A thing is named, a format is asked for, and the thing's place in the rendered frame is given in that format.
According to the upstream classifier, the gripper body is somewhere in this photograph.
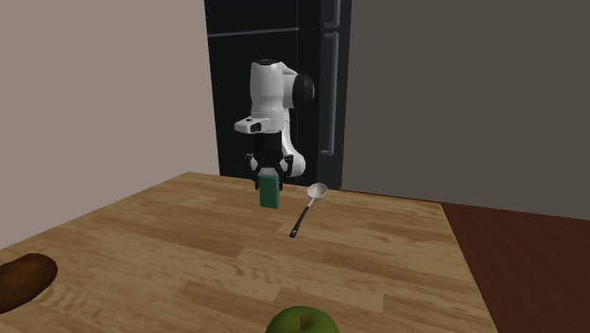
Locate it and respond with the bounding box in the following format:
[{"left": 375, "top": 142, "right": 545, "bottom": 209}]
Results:
[{"left": 252, "top": 131, "right": 284, "bottom": 169}]

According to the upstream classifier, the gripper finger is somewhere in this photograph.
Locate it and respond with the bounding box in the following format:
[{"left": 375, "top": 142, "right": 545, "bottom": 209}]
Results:
[
  {"left": 272, "top": 154, "right": 295, "bottom": 192},
  {"left": 244, "top": 153, "right": 266, "bottom": 191}
]

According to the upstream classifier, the green box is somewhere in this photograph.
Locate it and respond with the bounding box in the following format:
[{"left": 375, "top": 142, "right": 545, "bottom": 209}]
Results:
[{"left": 258, "top": 173, "right": 282, "bottom": 211}]

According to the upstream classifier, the black refrigerator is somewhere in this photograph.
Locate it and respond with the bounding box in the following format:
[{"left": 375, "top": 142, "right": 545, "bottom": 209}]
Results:
[{"left": 203, "top": 0, "right": 355, "bottom": 191}]

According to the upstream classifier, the green apple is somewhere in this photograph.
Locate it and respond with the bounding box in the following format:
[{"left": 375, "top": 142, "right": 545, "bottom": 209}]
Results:
[{"left": 265, "top": 306, "right": 341, "bottom": 333}]

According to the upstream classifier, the brown potato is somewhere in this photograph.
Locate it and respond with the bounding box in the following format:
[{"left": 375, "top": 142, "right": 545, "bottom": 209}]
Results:
[{"left": 0, "top": 253, "right": 60, "bottom": 316}]

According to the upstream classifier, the silver ladle with black handle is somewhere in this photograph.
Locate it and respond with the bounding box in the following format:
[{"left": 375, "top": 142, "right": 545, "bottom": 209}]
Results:
[{"left": 288, "top": 182, "right": 329, "bottom": 239}]

